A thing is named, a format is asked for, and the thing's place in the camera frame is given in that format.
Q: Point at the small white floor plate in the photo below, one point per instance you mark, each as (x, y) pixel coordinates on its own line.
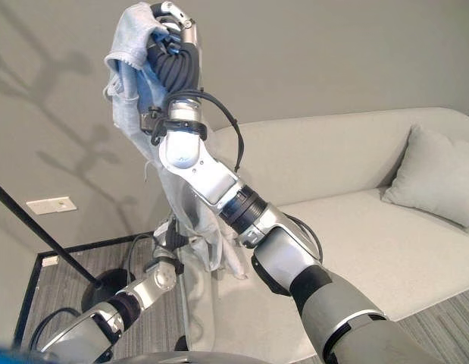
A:
(50, 261)

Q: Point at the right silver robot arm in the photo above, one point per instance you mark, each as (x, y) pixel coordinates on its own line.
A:
(279, 250)

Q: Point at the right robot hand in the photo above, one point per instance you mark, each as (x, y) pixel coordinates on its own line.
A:
(179, 72)

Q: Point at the light grey garment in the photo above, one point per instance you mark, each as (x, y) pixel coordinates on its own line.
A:
(126, 76)

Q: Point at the black sofa foot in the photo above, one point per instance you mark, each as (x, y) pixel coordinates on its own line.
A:
(181, 344)

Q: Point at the white wall socket plate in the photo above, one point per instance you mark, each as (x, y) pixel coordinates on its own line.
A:
(51, 205)

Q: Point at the black clothes rack pole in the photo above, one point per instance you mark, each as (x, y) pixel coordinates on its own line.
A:
(37, 231)

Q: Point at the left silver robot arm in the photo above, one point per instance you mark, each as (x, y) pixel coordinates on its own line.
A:
(105, 311)

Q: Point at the light grey cushion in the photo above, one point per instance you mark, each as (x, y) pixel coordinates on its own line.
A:
(435, 178)

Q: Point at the black round rack base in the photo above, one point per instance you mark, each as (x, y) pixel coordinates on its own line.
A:
(105, 288)

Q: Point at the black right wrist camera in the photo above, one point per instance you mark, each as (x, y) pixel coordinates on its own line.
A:
(147, 121)

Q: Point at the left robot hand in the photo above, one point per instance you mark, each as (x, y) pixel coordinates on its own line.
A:
(174, 239)

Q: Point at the light grey fabric sofa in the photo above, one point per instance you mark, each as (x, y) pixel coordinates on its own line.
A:
(355, 242)

